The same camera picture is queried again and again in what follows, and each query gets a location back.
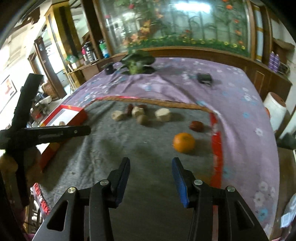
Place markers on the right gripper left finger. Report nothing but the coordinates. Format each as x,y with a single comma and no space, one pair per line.
104,195

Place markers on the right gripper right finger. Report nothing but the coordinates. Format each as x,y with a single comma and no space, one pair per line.
197,195

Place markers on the hexagonal beige root piece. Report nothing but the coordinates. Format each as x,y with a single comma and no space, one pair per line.
163,114

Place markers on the left hand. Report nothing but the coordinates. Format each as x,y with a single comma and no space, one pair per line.
33,170

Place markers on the red white tray box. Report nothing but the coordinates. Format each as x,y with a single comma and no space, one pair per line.
65,120

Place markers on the orange on grey mat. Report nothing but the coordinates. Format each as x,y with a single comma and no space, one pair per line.
184,143

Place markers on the lone red jujube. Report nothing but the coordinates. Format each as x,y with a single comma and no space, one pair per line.
197,126

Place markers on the grey felt mat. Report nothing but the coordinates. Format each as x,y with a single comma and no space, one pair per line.
151,208

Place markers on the beige root chunk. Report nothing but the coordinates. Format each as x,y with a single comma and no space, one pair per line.
118,115

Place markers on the brown kiwi fruit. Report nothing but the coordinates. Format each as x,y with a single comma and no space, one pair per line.
143,120

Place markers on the dark thermos flask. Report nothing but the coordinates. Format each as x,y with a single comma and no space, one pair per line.
90,51

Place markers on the purple floral tablecloth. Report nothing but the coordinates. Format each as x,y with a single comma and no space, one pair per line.
250,156

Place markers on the black round container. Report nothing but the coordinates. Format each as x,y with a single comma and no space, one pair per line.
109,68

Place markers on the black car key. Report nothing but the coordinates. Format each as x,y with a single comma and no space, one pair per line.
204,78

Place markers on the white paper roll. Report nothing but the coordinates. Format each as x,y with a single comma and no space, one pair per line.
277,110

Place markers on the green plastic bottle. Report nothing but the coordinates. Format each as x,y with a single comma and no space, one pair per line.
103,49

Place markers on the green leafy cabbage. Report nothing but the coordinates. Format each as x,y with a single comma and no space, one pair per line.
137,62

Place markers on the purple bottles on shelf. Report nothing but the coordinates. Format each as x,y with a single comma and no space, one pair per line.
274,62

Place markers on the floral glass cabinet panel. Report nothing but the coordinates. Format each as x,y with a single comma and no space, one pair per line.
221,25

